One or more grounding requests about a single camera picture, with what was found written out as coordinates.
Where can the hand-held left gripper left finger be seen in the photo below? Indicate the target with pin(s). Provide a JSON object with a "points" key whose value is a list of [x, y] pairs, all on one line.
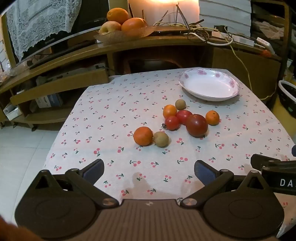
{"points": [[94, 170]]}

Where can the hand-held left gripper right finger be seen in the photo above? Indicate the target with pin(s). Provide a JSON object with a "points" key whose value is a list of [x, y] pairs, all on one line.
{"points": [[204, 172]]}

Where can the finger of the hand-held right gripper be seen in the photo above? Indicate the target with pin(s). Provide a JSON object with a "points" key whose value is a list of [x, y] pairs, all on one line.
{"points": [[266, 161], [294, 150]]}

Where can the large dark red tomato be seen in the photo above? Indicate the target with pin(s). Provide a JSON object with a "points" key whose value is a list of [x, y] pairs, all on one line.
{"points": [[196, 125]]}

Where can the round brown fruit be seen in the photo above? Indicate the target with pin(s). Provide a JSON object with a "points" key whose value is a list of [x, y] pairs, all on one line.
{"points": [[180, 104], [161, 139]]}

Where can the small tangerine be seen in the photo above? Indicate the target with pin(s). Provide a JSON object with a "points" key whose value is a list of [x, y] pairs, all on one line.
{"points": [[212, 117]]}

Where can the small red tomato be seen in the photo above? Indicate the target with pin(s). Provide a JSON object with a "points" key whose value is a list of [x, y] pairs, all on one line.
{"points": [[172, 123]]}

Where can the large tangerine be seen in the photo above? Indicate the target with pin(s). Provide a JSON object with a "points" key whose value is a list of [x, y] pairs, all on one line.
{"points": [[143, 136]]}

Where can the orange tomato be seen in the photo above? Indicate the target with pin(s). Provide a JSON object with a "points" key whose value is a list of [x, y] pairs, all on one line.
{"points": [[169, 110]]}

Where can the white floral plate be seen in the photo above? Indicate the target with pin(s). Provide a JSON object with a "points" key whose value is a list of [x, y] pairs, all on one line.
{"points": [[209, 84]]}

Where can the black basket with white rim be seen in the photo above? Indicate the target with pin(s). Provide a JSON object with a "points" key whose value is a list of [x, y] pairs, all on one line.
{"points": [[288, 95]]}

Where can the cherry print tablecloth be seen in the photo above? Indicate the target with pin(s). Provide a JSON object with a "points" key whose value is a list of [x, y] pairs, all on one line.
{"points": [[111, 111]]}

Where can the blue cardboard box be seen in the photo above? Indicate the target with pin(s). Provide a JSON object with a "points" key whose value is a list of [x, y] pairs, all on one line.
{"points": [[49, 100]]}

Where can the small orange object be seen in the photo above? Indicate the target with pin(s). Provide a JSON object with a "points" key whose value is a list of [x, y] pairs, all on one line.
{"points": [[266, 53]]}

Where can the white plastic box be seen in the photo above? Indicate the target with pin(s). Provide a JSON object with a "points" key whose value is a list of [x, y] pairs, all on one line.
{"points": [[12, 111]]}

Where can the wooden television stand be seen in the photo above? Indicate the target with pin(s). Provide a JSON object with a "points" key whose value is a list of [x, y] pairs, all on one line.
{"points": [[92, 53]]}

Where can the white power strip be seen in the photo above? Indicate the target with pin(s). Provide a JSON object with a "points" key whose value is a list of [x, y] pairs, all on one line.
{"points": [[240, 39]]}

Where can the woven fruit basket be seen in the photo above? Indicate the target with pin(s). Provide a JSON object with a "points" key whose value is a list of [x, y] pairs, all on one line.
{"points": [[122, 36]]}

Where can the yellow apple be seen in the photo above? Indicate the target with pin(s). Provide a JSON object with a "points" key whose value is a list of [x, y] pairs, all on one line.
{"points": [[109, 27]]}

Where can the large orange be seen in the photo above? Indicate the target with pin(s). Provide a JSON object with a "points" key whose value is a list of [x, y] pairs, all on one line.
{"points": [[116, 15], [133, 25]]}

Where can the white lace cloth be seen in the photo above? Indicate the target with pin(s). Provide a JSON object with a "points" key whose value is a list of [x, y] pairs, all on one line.
{"points": [[44, 23]]}

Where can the black television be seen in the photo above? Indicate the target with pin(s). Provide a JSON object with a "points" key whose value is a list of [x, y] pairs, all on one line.
{"points": [[94, 14]]}

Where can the white pillar candle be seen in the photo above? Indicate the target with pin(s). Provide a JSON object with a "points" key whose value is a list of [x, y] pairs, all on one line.
{"points": [[161, 11]]}

